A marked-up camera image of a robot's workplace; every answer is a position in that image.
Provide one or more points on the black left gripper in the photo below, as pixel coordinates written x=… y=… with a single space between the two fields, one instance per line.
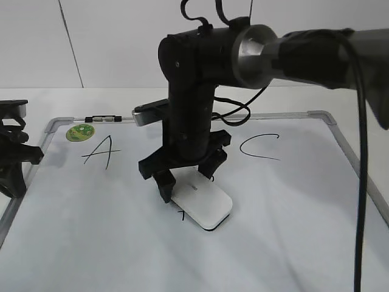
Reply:
x=14 y=151

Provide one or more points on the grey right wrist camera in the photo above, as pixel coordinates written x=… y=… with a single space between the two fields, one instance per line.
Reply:
x=150 y=112

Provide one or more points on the white whiteboard eraser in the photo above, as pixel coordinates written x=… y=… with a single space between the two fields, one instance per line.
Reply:
x=200 y=198

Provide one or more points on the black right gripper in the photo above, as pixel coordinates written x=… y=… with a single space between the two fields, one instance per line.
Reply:
x=208 y=156

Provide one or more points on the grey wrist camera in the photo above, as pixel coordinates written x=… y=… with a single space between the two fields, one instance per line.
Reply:
x=10 y=109
x=150 y=112

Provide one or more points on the round green magnet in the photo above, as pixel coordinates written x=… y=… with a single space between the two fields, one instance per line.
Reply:
x=80 y=133

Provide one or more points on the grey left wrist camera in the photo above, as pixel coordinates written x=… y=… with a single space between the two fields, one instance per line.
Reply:
x=10 y=109

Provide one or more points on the white whiteboard with grey frame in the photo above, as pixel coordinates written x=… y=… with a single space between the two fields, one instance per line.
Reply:
x=90 y=222

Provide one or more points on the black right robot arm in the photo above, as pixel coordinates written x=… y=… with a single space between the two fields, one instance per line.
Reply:
x=196 y=62

